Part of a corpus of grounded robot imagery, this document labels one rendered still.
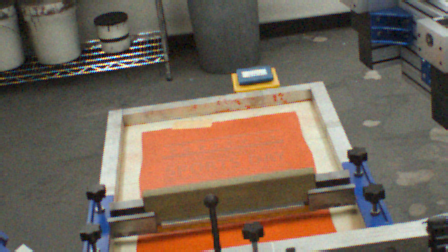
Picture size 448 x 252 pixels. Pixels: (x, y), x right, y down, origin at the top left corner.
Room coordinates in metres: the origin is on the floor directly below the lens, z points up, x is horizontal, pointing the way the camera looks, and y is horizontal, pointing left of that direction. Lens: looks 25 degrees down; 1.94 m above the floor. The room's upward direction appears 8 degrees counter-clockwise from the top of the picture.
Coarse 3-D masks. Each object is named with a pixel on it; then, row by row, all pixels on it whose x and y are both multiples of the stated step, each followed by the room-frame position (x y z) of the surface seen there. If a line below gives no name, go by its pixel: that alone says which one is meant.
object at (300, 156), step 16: (288, 112) 2.10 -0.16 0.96; (224, 128) 2.05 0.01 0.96; (240, 128) 2.04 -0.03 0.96; (256, 128) 2.03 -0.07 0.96; (272, 128) 2.01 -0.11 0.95; (288, 128) 2.00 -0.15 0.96; (288, 144) 1.91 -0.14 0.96; (304, 144) 1.90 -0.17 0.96; (304, 160) 1.82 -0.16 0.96; (240, 224) 1.58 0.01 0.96; (272, 224) 1.56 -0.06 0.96; (288, 224) 1.55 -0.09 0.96; (304, 224) 1.55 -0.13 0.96; (320, 224) 1.54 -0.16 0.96; (240, 240) 1.52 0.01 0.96; (272, 240) 1.50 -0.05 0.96
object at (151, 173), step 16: (192, 128) 2.08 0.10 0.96; (208, 128) 2.06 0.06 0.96; (144, 144) 2.02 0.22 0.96; (160, 144) 2.01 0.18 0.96; (144, 160) 1.93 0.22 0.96; (160, 160) 1.92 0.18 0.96; (144, 176) 1.85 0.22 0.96; (160, 176) 1.84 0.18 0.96; (224, 224) 1.59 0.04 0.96; (144, 240) 1.57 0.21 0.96; (160, 240) 1.56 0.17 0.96; (176, 240) 1.55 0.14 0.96; (192, 240) 1.54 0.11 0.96; (208, 240) 1.53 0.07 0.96; (224, 240) 1.53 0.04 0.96
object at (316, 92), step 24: (216, 96) 2.18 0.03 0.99; (240, 96) 2.16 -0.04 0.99; (264, 96) 2.15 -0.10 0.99; (288, 96) 2.15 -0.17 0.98; (312, 96) 2.13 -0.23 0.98; (120, 120) 2.11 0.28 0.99; (144, 120) 2.15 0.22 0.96; (336, 120) 1.94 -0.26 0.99; (120, 144) 1.99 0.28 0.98; (336, 144) 1.81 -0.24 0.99; (120, 168) 1.90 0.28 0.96; (360, 216) 1.51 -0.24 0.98
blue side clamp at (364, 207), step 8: (344, 168) 1.68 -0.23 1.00; (352, 168) 1.67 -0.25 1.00; (368, 168) 1.65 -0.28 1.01; (352, 176) 1.64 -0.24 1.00; (368, 176) 1.61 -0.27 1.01; (360, 184) 1.60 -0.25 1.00; (368, 184) 1.59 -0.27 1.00; (360, 192) 1.57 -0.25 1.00; (360, 200) 1.53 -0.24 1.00; (360, 208) 1.51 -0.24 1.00; (368, 208) 1.50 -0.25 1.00; (384, 208) 1.48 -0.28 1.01; (368, 216) 1.47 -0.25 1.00; (376, 216) 1.47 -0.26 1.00; (384, 216) 1.46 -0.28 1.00; (368, 224) 1.44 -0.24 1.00; (392, 224) 1.42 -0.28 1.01
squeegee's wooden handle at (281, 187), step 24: (312, 168) 1.59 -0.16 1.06; (144, 192) 1.58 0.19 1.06; (168, 192) 1.57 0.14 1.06; (192, 192) 1.57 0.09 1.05; (216, 192) 1.57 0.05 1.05; (240, 192) 1.57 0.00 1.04; (264, 192) 1.57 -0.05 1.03; (288, 192) 1.57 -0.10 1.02; (168, 216) 1.57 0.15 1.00; (192, 216) 1.57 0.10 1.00
